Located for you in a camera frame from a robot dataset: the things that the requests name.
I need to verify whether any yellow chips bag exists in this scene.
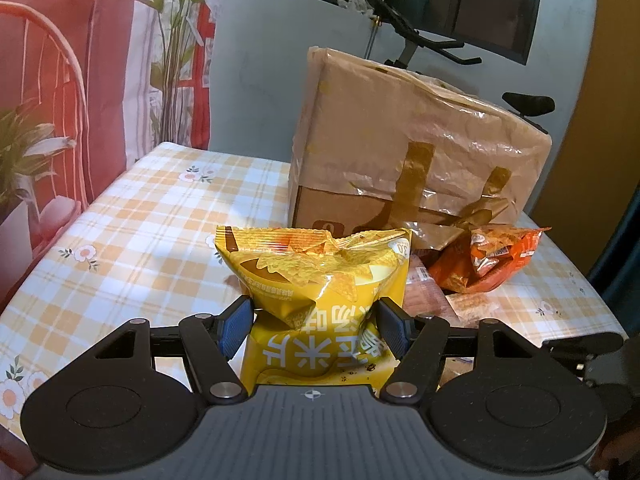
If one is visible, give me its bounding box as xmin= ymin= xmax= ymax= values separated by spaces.
xmin=215 ymin=226 xmax=411 ymax=390

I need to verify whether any red printed curtain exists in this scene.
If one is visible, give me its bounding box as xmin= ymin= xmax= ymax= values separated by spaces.
xmin=1 ymin=0 xmax=220 ymax=300

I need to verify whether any orange chips bag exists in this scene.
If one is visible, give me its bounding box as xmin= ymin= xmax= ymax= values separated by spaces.
xmin=427 ymin=224 xmax=548 ymax=294

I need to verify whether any cardboard box with plastic bag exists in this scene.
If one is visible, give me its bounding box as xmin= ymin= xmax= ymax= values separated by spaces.
xmin=288 ymin=47 xmax=552 ymax=249

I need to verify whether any yellow plaid tablecloth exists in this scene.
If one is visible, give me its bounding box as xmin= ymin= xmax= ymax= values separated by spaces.
xmin=1 ymin=143 xmax=626 ymax=440

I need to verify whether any pink bread package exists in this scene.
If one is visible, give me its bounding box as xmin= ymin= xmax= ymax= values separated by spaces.
xmin=402 ymin=259 xmax=497 ymax=327

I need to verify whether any black exercise bike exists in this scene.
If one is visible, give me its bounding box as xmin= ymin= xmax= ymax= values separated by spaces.
xmin=364 ymin=0 xmax=555 ymax=134

